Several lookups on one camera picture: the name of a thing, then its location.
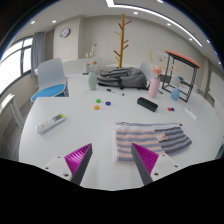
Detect wooden coat rack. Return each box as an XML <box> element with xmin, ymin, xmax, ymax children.
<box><xmin>113</xmin><ymin>13</ymin><xmax>133</xmax><ymax>69</ymax></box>

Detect black whiteboard eraser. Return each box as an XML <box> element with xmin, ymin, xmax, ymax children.
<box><xmin>136</xmin><ymin>96</ymin><xmax>159</xmax><ymax>113</ymax></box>

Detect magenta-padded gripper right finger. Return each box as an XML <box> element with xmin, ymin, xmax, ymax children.
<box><xmin>130</xmin><ymin>143</ymin><xmax>183</xmax><ymax>186</ymax></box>

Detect white chair with blue cushion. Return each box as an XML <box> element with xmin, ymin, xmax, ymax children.
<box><xmin>30</xmin><ymin>57</ymin><xmax>70</xmax><ymax>103</ymax></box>

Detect round wall clock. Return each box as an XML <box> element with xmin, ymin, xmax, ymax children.
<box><xmin>59</xmin><ymin>27</ymin><xmax>71</xmax><ymax>39</ymax></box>

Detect grey backpack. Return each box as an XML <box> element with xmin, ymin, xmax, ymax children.
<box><xmin>96</xmin><ymin>66</ymin><xmax>149</xmax><ymax>91</ymax></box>

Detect black marker pen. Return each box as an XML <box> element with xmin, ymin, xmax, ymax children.
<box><xmin>106</xmin><ymin>88</ymin><xmax>125</xmax><ymax>97</ymax></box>

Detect long ceiling light strip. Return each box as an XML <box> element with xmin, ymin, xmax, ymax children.
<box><xmin>105</xmin><ymin>0</ymin><xmax>204</xmax><ymax>48</ymax></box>

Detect pink vase with flowers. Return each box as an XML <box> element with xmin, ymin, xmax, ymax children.
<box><xmin>148</xmin><ymin>66</ymin><xmax>163</xmax><ymax>99</ymax></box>

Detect pink grey striped towel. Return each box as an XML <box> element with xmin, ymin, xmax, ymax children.
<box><xmin>113</xmin><ymin>121</ymin><xmax>193</xmax><ymax>163</ymax></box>

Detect window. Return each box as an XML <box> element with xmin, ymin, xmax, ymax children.
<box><xmin>0</xmin><ymin>35</ymin><xmax>34</xmax><ymax>96</ymax></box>

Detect green vase with dried stems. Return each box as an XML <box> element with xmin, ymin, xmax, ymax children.
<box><xmin>84</xmin><ymin>43</ymin><xmax>99</xmax><ymax>91</ymax></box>

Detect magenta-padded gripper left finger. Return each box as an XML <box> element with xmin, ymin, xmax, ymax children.
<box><xmin>42</xmin><ymin>143</ymin><xmax>93</xmax><ymax>186</ymax></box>

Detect white slatted chair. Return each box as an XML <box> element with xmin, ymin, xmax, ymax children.
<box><xmin>0</xmin><ymin>93</ymin><xmax>26</xmax><ymax>134</ymax></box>

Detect grey curtain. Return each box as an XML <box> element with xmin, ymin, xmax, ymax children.
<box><xmin>30</xmin><ymin>31</ymin><xmax>46</xmax><ymax>78</ymax></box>

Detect blue vase with stems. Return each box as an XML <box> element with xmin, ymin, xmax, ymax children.
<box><xmin>170</xmin><ymin>74</ymin><xmax>181</xmax><ymax>102</ymax></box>

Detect black-frame stand with orange top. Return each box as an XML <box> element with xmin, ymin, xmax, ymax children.
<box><xmin>162</xmin><ymin>49</ymin><xmax>202</xmax><ymax>104</ymax></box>

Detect round ceiling lights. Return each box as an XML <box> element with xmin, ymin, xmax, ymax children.
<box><xmin>29</xmin><ymin>0</ymin><xmax>218</xmax><ymax>56</ymax></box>

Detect white remote control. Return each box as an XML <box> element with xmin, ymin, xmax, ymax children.
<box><xmin>35</xmin><ymin>112</ymin><xmax>66</xmax><ymax>135</ymax></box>

